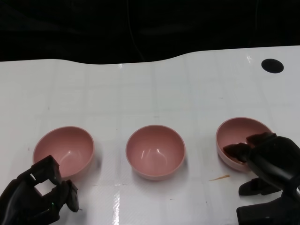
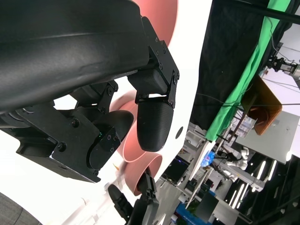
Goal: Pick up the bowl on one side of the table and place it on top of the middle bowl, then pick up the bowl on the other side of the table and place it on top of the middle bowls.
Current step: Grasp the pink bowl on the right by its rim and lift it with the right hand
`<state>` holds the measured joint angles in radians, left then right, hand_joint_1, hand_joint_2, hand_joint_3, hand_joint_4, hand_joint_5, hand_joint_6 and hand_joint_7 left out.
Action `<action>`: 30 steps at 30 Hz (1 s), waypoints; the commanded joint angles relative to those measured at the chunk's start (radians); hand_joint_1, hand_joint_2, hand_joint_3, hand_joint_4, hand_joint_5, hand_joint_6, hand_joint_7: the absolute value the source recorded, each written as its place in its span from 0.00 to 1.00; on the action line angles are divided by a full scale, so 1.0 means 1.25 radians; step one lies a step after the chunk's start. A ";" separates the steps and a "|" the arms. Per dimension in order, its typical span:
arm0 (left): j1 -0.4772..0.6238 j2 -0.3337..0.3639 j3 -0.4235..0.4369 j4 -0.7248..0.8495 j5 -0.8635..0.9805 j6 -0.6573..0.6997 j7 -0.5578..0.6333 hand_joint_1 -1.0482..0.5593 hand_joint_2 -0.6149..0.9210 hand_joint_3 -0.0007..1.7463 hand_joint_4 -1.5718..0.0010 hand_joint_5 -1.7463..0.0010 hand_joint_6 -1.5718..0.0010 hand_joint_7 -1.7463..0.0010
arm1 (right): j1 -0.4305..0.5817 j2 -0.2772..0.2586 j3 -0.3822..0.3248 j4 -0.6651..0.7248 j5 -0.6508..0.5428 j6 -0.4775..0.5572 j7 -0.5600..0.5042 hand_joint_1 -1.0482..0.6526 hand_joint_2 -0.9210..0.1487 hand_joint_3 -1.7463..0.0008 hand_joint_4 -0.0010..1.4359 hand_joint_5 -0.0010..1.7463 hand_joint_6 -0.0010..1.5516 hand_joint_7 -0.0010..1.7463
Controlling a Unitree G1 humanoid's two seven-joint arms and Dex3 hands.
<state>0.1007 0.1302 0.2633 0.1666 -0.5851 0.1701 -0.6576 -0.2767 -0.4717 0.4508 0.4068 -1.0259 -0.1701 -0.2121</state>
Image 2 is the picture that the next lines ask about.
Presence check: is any pink plastic bowl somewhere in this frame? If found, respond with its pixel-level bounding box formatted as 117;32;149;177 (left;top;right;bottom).
109;90;147;163
131;0;179;47
124;154;163;195

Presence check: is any blue plastic bag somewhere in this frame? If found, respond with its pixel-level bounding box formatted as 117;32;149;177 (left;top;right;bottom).
200;151;216;167

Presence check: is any brown open box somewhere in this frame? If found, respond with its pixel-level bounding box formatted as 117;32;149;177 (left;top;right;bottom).
241;75;283;136

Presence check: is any dark computer monitor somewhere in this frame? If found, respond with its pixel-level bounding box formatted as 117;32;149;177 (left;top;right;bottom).
161;159;189;185

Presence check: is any black backdrop cloth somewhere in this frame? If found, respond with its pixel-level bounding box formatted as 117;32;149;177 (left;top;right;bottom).
189;0;300;141

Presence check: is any black backdrop stand pole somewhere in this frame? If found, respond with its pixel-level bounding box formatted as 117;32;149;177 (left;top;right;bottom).
234;0;300;24

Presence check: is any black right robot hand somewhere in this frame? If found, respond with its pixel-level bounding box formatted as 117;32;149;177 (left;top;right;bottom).
107;172;160;225

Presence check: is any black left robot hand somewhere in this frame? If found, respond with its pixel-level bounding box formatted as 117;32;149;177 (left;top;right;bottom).
0;0;180;183

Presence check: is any green backdrop cloth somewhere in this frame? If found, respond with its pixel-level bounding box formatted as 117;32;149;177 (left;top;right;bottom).
206;17;285;143

